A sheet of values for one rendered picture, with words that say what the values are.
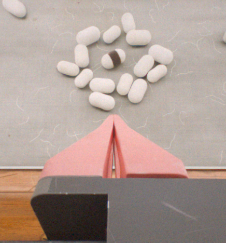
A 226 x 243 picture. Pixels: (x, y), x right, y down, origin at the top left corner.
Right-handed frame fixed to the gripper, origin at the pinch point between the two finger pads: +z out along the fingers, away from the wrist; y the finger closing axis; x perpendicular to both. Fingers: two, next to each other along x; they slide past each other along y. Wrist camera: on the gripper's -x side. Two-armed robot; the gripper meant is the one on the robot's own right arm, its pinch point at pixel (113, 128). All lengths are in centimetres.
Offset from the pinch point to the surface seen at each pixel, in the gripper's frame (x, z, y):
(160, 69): 0.8, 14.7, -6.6
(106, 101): 3.7, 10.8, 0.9
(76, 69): 1.0, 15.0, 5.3
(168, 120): 6.7, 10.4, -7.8
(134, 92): 2.9, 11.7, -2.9
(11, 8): -5.8, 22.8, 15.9
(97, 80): 1.8, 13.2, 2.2
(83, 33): -3.0, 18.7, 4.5
